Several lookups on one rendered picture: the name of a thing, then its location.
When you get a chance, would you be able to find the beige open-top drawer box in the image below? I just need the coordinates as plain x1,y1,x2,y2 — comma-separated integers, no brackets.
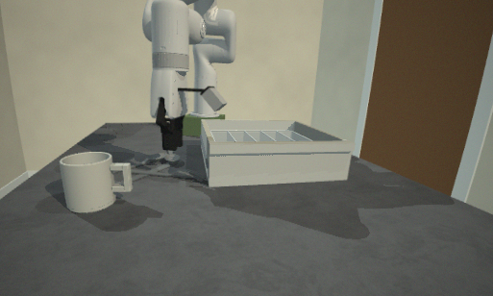
201,119,356,187

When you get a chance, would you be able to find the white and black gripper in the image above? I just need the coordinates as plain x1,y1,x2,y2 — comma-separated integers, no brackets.
150,67,189,151

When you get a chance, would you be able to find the off-white mug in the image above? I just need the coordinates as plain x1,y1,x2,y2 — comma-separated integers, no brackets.
60,152,133,213

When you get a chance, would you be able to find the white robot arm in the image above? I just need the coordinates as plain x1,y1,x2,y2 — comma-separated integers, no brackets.
142,0,236,117

